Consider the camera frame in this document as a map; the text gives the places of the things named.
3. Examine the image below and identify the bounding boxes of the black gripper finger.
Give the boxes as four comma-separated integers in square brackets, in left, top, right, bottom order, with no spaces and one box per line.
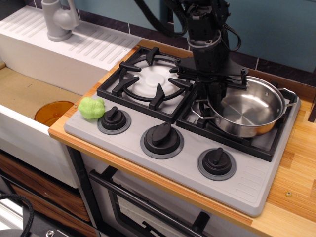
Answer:
[209,82,227,109]
[196,80,209,99]

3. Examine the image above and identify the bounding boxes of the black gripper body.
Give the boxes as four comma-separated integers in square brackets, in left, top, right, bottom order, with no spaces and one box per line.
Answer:
[174,57,249,90]

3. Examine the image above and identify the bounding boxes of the stainless steel pot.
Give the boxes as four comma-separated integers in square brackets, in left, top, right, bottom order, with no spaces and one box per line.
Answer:
[191,76,298,138]

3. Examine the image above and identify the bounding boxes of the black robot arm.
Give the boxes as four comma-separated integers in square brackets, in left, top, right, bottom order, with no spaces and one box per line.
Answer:
[135,0,249,108]

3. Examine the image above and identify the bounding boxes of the black middle stove knob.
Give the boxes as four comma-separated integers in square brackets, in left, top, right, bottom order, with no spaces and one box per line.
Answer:
[140,122,184,159]

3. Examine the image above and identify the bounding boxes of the black stove knob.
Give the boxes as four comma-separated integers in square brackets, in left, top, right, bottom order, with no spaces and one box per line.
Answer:
[197,147,237,181]
[140,122,184,159]
[97,106,131,135]

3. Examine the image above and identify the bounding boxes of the black right stove knob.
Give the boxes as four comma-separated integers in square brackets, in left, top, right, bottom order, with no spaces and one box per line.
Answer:
[197,147,237,181]

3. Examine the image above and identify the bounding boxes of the grey toy stove top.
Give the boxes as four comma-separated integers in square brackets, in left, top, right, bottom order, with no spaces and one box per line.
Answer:
[64,46,302,218]

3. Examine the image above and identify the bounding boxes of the black left stove knob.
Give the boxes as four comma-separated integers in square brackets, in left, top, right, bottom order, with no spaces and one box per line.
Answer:
[97,106,131,135]

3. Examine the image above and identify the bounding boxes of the green toy cauliflower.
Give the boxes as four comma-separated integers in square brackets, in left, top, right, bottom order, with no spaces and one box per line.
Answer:
[78,97,105,119]

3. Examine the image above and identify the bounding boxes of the black right burner grate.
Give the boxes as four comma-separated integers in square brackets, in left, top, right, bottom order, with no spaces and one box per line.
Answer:
[176,81,299,161]

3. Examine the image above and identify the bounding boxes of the black burner grate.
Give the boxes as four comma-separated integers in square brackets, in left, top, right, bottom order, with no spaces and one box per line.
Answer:
[176,81,299,161]
[97,47,194,123]

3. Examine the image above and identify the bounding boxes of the black left burner grate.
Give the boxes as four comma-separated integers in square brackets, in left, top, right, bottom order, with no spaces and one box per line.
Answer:
[97,47,194,123]

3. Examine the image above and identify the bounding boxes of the orange sink drain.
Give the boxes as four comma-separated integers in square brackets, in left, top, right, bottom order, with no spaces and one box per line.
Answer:
[34,101,74,127]

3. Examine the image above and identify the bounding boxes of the grey toy faucet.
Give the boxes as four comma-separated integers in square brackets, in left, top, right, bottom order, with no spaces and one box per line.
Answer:
[41,0,80,42]

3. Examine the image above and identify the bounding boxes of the white toy sink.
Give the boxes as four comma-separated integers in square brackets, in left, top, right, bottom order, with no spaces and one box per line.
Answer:
[0,6,140,188]

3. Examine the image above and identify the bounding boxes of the wooden drawer fronts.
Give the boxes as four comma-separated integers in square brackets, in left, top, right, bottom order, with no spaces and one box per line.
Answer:
[0,151,97,237]

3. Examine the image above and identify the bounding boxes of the black oven door handle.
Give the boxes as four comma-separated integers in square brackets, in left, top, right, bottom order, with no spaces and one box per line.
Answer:
[88,167,209,237]

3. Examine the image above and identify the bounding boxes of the black braided cable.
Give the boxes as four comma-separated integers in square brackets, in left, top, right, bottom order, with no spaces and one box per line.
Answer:
[0,194,35,237]

